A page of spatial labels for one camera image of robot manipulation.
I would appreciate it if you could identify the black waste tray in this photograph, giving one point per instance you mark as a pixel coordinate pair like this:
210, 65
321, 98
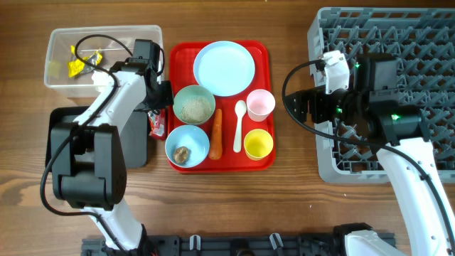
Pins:
134, 136

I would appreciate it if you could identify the white plastic spoon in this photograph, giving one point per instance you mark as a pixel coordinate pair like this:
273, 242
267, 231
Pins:
240, 111

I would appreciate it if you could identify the yellow cup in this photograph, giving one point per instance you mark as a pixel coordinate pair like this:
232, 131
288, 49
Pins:
258, 143

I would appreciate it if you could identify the blue bowl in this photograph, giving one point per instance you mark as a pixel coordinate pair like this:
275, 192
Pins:
191, 137

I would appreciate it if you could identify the pink cup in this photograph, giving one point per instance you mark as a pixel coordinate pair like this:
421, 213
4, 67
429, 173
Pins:
260, 104

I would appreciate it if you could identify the red snack wrapper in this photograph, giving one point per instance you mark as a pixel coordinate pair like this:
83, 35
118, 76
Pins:
158, 124

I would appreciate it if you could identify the yellow silver wrapper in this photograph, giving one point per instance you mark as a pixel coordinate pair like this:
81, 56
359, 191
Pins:
77, 67

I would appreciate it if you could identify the green bowl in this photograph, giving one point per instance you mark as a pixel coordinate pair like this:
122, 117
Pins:
192, 91

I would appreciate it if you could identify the grey dishwasher rack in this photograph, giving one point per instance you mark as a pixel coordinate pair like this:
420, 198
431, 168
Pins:
422, 41

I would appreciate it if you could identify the red serving tray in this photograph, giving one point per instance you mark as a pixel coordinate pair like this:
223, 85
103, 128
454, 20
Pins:
181, 75

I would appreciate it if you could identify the white tissue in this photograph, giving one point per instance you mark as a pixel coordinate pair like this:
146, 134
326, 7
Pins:
100, 80

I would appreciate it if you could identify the brown food scrap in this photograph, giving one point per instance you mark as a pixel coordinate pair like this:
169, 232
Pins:
181, 155

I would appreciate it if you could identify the white rice pile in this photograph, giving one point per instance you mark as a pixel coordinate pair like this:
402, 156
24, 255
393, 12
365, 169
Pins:
196, 110

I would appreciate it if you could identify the orange carrot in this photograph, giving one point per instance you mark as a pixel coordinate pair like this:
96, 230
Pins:
216, 142

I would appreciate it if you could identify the light blue plate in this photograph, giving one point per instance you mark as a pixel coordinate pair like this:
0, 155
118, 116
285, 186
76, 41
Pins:
225, 68

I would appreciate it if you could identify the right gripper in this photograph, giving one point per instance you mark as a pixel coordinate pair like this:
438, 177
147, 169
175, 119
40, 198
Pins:
317, 96

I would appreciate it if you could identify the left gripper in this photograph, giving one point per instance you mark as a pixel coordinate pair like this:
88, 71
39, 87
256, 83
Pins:
166, 102

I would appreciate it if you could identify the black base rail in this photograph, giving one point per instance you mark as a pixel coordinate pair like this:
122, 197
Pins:
306, 244

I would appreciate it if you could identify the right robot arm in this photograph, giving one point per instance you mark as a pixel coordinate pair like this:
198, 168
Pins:
361, 106

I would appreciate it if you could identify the clear plastic waste bin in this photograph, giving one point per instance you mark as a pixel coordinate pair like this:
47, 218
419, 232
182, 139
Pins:
59, 55

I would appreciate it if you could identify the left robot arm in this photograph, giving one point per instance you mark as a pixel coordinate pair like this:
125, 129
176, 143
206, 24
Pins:
87, 163

